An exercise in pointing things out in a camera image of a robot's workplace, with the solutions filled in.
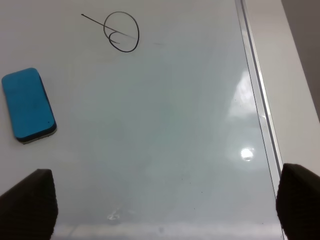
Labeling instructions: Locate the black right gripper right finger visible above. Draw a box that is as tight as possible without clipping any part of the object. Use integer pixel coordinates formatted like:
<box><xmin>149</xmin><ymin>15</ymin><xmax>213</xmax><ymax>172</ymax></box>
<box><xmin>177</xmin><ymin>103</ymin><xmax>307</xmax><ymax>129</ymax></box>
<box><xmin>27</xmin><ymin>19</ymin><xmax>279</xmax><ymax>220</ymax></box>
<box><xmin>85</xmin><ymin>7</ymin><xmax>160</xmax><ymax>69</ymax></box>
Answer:
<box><xmin>276</xmin><ymin>163</ymin><xmax>320</xmax><ymax>240</ymax></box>

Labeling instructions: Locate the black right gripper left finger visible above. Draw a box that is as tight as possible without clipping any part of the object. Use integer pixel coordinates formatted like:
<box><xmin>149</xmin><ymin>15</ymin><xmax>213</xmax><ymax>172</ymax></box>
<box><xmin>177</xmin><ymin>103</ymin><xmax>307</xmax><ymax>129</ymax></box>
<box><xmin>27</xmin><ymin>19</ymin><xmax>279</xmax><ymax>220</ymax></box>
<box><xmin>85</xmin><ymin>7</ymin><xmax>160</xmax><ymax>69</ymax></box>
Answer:
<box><xmin>0</xmin><ymin>169</ymin><xmax>59</xmax><ymax>240</ymax></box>

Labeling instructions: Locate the blue whiteboard eraser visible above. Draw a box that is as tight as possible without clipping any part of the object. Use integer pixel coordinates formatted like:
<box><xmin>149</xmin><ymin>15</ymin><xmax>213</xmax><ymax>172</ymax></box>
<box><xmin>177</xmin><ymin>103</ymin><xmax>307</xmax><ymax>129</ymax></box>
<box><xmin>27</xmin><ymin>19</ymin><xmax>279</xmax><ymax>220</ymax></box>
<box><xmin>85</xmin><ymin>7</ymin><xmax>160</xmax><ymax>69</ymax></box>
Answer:
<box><xmin>1</xmin><ymin>67</ymin><xmax>57</xmax><ymax>144</ymax></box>

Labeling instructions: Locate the white whiteboard with aluminium frame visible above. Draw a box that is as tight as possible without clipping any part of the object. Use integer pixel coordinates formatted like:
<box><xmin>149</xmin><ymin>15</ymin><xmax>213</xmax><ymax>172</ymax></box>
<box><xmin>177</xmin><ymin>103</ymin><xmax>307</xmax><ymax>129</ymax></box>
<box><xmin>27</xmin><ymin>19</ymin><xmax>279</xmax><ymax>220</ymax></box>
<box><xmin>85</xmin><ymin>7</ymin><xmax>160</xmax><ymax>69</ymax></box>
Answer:
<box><xmin>0</xmin><ymin>0</ymin><xmax>285</xmax><ymax>240</ymax></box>

